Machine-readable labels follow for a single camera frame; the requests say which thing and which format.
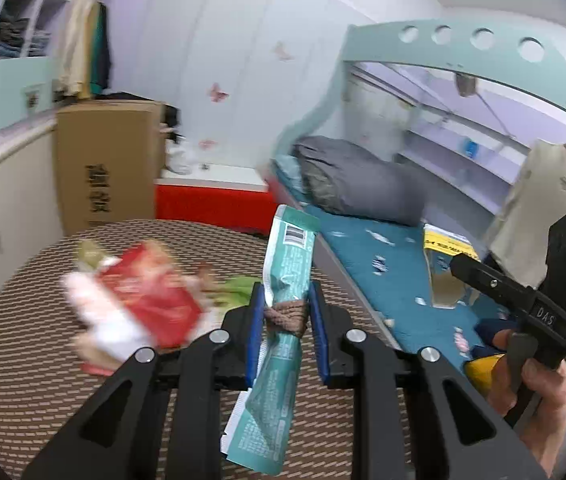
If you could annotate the red snack packet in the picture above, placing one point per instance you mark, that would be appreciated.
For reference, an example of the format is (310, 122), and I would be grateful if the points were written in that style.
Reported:
(153, 300)

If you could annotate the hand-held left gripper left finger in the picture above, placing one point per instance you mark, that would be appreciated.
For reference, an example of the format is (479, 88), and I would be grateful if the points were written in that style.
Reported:
(255, 340)

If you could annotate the pale butterfly wall sticker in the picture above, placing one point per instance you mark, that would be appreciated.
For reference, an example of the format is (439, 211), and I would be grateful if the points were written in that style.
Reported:
(283, 51)

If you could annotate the teal printed bed sheet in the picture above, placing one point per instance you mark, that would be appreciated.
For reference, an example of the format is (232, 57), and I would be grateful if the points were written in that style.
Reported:
(388, 270)

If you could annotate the white plastic bag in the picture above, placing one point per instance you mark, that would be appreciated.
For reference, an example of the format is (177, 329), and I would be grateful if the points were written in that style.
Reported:
(180, 157)

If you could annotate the person's right hand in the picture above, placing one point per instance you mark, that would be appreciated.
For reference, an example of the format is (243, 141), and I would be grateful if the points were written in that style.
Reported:
(545, 400)

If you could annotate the teal snack wrapper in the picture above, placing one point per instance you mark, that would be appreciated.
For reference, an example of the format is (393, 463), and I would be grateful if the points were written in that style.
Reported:
(283, 270)

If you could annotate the pink butterfly wall sticker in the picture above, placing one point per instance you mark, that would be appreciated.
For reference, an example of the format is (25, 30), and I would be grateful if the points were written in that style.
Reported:
(207, 144)

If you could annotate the dark hanging garment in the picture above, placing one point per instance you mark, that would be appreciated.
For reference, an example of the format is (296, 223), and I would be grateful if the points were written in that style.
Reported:
(106, 50)

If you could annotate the cream hanging garment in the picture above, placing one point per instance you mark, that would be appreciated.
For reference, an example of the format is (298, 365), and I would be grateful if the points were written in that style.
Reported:
(75, 45)

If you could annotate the green and white carton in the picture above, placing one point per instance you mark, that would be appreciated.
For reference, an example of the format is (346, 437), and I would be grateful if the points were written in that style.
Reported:
(90, 255)

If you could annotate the teal drawer unit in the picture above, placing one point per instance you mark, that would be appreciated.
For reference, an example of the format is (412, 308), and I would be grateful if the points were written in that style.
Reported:
(8, 85)

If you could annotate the grey duvet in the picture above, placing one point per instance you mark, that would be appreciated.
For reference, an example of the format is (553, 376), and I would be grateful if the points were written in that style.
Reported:
(358, 180)

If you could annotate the small blue object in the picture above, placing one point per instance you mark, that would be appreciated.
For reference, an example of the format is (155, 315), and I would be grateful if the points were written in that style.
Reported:
(471, 149)

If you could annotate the black cloth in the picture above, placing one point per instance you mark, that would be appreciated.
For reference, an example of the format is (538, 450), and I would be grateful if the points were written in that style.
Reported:
(172, 117)

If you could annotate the beige hanging shirt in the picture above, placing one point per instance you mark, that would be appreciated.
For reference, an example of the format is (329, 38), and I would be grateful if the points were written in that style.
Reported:
(538, 210)

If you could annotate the white and pink packet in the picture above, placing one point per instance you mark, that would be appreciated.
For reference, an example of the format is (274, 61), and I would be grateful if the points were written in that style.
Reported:
(98, 320)

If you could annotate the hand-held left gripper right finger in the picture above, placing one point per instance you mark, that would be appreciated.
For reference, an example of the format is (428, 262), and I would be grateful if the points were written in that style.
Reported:
(319, 340)

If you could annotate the yellow open carton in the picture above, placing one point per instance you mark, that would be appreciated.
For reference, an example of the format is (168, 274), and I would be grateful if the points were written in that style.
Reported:
(445, 247)

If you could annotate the yellow plastic object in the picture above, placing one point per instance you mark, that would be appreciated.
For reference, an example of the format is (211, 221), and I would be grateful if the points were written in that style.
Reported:
(483, 372)

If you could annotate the red butterfly wall sticker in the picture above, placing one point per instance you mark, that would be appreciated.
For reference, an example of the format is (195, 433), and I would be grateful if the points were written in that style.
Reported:
(218, 92)

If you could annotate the brown dotted round table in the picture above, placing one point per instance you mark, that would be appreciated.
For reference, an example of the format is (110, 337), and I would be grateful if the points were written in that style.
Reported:
(38, 360)

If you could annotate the teal bunk bed frame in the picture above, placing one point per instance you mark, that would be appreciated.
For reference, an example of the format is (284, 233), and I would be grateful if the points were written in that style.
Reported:
(388, 42)

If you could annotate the green hanging garment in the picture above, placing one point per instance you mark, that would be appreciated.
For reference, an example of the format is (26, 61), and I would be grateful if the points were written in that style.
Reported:
(97, 50)

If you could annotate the green crumpled wrapper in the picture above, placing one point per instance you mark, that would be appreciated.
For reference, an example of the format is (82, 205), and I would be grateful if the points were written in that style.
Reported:
(235, 291)

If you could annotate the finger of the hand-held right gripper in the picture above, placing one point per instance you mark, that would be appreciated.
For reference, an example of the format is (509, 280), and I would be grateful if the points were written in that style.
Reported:
(488, 280)

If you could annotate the red and white cabinet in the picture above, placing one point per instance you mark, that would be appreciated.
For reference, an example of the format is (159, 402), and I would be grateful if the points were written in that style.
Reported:
(203, 205)

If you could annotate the large cardboard box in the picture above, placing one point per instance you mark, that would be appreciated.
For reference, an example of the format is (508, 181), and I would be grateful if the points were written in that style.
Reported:
(108, 160)

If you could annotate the cream curved cabinet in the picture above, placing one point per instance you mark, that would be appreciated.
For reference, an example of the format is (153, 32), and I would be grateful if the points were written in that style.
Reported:
(18, 190)

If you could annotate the light blue pillow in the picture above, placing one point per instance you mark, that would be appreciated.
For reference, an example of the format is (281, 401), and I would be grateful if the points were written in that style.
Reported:
(287, 167)

